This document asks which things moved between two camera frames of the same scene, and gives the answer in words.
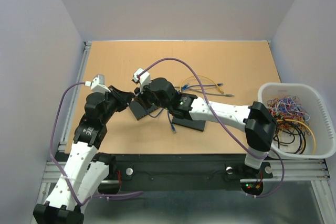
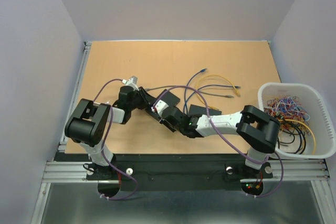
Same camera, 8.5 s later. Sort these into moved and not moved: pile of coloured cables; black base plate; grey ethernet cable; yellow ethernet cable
Moved: yellow ethernet cable
Not moved: grey ethernet cable; pile of coloured cables; black base plate
